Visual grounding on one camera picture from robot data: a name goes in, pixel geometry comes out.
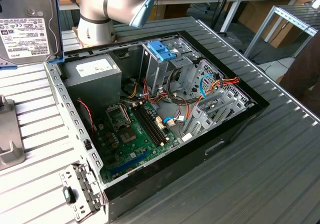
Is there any green motherboard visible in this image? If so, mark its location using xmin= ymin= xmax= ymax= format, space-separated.
xmin=94 ymin=101 xmax=181 ymax=185

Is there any plain brown cardboard box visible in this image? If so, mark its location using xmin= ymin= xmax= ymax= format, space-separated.
xmin=237 ymin=0 xmax=297 ymax=49

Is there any CPU socket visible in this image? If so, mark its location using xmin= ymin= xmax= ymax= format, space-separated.
xmin=117 ymin=127 xmax=138 ymax=146

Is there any yellow orange wire bundle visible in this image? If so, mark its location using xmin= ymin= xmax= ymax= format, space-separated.
xmin=126 ymin=81 xmax=141 ymax=99

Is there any blue plastic drive latch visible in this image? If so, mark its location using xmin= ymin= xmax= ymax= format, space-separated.
xmin=147 ymin=41 xmax=177 ymax=62

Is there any metal disk bay cage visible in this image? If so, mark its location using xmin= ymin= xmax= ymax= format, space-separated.
xmin=181 ymin=58 xmax=254 ymax=138

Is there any hard disk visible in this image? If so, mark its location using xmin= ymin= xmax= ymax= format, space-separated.
xmin=0 ymin=0 xmax=65 ymax=70

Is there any person in brown trousers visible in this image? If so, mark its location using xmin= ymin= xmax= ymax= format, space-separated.
xmin=279 ymin=31 xmax=320 ymax=110

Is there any hinged metal slot retainer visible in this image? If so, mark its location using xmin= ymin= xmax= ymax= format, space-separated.
xmin=58 ymin=162 xmax=108 ymax=223

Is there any blue expansion slot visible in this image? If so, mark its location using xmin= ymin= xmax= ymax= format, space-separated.
xmin=110 ymin=151 xmax=152 ymax=175

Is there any short blue data wire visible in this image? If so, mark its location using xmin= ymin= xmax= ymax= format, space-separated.
xmin=163 ymin=116 xmax=188 ymax=127

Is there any black RAM slot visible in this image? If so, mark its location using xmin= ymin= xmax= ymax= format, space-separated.
xmin=138 ymin=102 xmax=169 ymax=143
xmin=131 ymin=104 xmax=164 ymax=146
xmin=141 ymin=101 xmax=172 ymax=141
xmin=135 ymin=103 xmax=167 ymax=144

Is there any black wire bundle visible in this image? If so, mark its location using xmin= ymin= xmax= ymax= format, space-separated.
xmin=166 ymin=68 xmax=193 ymax=110

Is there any metal socket cover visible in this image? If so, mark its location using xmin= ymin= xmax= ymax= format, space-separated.
xmin=105 ymin=103 xmax=132 ymax=132

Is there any orange red power wire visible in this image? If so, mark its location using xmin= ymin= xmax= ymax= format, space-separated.
xmin=209 ymin=72 xmax=240 ymax=90

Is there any long blue data wire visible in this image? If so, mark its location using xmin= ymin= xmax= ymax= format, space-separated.
xmin=200 ymin=74 xmax=216 ymax=100

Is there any black open PC case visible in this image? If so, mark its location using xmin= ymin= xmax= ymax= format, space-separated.
xmin=42 ymin=30 xmax=271 ymax=222

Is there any metal optical drive cage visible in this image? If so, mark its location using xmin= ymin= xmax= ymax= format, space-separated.
xmin=139 ymin=38 xmax=201 ymax=95

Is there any red orange wire bundle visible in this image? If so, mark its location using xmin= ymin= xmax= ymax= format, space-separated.
xmin=141 ymin=77 xmax=201 ymax=121

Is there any beige board header block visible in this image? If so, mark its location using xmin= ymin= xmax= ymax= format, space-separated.
xmin=155 ymin=116 xmax=167 ymax=132

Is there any grey Dell power supply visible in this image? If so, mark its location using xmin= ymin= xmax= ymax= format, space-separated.
xmin=60 ymin=53 xmax=123 ymax=111

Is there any red black twisted wire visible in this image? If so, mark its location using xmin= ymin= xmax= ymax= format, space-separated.
xmin=76 ymin=98 xmax=98 ymax=133

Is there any black tripod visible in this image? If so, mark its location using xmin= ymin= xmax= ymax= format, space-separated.
xmin=210 ymin=0 xmax=237 ymax=33

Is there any black latch with blue face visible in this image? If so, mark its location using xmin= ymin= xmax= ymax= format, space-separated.
xmin=61 ymin=186 xmax=78 ymax=205

